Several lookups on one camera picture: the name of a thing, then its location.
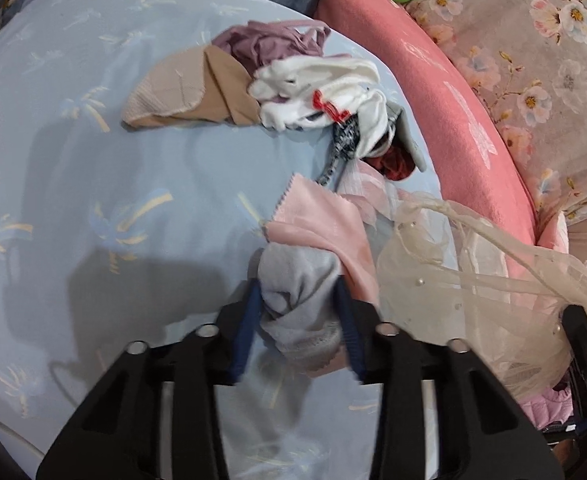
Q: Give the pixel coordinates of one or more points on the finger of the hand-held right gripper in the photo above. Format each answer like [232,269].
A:
[581,355]

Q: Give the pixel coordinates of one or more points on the grey felt piece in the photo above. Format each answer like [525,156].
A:
[409,135]

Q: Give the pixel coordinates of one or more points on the sheer white beaded cloth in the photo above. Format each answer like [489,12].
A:
[423,285]

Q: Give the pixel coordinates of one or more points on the red scrunchie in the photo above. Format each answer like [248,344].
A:
[391,162]

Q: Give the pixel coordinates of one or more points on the purple cloth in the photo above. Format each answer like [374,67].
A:
[268,45]

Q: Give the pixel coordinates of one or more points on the beige ribbed cloth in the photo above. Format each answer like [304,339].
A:
[168,90]

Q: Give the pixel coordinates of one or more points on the sheer striped cloth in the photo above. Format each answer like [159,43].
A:
[368,187]

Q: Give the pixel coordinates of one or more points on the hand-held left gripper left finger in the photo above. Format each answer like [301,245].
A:
[246,332]

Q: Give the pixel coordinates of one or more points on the white cloth with red mark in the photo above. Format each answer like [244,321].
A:
[318,85]

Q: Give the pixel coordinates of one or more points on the light blue palm-print cloth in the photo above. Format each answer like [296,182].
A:
[98,170]

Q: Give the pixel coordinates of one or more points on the pink padded garment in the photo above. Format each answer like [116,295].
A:
[546,405]

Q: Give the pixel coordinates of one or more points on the grey cloth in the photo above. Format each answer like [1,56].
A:
[298,290]

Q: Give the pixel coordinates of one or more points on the tan stocking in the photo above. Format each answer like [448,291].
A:
[231,90]

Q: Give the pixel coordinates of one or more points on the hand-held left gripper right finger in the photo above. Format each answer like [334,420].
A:
[349,332]

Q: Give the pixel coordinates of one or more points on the pink cloth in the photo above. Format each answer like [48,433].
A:
[318,220]

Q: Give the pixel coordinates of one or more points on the pink blanket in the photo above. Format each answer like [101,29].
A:
[443,110]

